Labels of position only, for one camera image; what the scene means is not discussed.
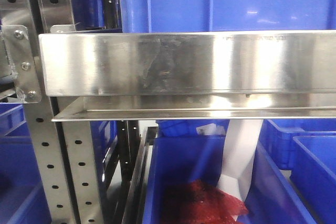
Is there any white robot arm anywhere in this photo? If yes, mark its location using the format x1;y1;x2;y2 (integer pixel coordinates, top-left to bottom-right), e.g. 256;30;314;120
217;119;263;201

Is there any right steel shelf unit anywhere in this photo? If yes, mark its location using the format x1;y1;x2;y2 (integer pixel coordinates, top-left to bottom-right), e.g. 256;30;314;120
39;30;335;122

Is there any steel shelf unit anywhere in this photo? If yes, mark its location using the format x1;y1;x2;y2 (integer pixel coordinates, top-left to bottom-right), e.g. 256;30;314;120
1;0;103;223
39;30;335;122

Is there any blue bin on upper shelf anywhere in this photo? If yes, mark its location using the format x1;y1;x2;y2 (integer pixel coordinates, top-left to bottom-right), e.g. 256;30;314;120
120;0;335;33

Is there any blue bin right lower shelf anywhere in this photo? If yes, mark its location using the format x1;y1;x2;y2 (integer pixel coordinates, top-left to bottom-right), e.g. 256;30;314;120
290;135;335;223

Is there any left steel shelf unit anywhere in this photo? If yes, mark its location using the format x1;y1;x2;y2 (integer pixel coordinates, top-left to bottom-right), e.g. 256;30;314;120
1;0;103;223

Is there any red mesh bag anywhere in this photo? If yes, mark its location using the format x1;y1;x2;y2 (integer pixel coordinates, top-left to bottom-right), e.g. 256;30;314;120
160;179;249;223

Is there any blue bin with red contents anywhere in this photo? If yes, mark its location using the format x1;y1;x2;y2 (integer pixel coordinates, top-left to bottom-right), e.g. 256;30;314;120
142;136;315;223

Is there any blue bin front centre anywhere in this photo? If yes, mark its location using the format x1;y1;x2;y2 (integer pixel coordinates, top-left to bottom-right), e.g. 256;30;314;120
1;137;51;223

